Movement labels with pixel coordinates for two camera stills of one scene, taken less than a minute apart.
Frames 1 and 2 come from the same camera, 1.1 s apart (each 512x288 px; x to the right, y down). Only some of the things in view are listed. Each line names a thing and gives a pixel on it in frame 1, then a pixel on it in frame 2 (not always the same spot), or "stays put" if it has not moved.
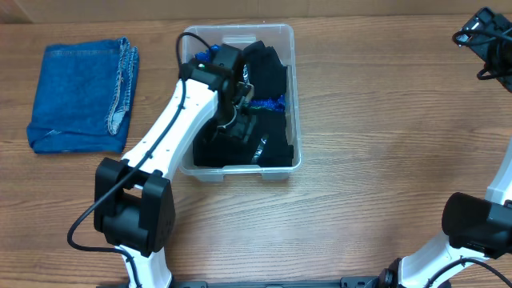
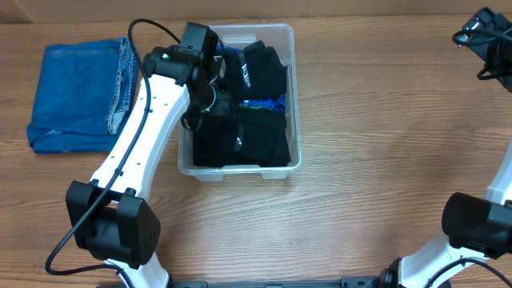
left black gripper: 238,130 to 238,86
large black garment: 267,146 stays put
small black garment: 268,76 stays put
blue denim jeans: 84,97 stays put
